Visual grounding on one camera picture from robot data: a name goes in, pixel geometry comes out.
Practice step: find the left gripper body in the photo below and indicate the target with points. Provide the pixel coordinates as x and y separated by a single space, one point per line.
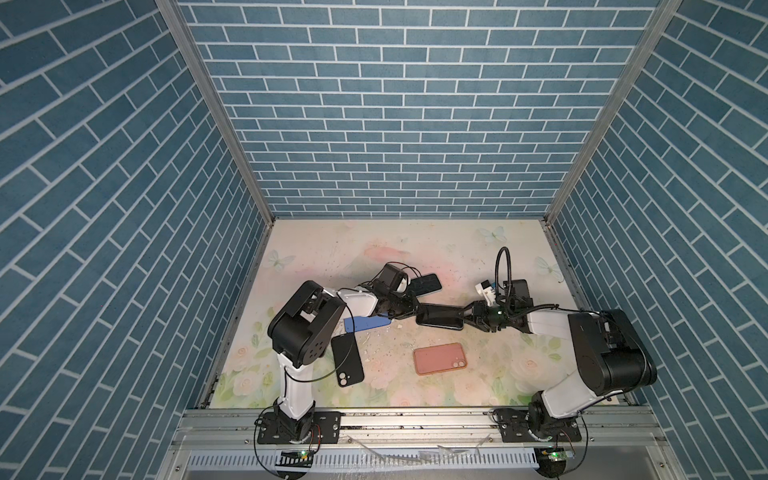
400 305

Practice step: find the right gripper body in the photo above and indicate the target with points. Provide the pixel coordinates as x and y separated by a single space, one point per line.
491 317

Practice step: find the black phone purple edge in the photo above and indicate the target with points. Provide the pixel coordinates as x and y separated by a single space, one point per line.
424 285

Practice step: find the black phone case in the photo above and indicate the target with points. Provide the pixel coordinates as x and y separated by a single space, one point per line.
348 364
440 316

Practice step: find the blue phone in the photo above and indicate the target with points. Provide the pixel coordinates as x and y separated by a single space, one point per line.
360 324

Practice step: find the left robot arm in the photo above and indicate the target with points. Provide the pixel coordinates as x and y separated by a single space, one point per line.
303 329

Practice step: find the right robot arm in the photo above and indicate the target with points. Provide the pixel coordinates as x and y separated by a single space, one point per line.
609 356

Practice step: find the pink phone case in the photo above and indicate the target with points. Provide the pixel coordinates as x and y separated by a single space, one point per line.
439 358

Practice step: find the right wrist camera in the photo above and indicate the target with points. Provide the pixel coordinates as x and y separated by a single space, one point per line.
514 293

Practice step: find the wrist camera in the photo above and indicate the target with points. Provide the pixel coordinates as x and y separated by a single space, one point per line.
393 278
514 293

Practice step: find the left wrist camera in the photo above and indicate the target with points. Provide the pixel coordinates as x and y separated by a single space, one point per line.
393 278

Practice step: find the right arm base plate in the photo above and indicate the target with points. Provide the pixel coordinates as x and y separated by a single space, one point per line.
520 426

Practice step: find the aluminium front rail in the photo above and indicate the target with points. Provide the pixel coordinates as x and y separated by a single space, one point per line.
220 429

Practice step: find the white slotted cable duct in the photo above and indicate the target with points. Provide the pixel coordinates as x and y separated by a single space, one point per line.
354 460

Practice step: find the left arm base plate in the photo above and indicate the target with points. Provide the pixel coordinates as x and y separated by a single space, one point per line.
277 428

